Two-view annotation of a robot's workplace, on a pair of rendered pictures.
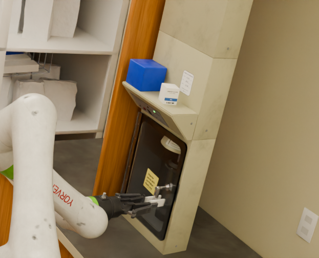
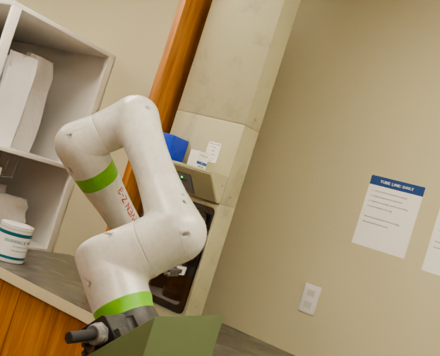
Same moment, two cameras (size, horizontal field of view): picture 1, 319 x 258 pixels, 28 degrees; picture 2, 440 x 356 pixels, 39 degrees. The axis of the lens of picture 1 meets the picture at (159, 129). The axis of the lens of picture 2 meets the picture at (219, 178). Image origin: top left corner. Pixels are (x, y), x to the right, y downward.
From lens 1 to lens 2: 0.96 m
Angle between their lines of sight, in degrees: 28
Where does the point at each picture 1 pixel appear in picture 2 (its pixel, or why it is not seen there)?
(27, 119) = (143, 111)
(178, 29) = (202, 106)
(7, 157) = (99, 162)
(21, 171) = (148, 152)
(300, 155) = (298, 235)
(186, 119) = (219, 179)
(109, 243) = not seen: hidden behind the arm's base
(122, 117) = (131, 195)
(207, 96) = (236, 162)
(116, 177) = not seen: hidden behind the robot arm
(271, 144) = (265, 229)
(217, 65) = (246, 133)
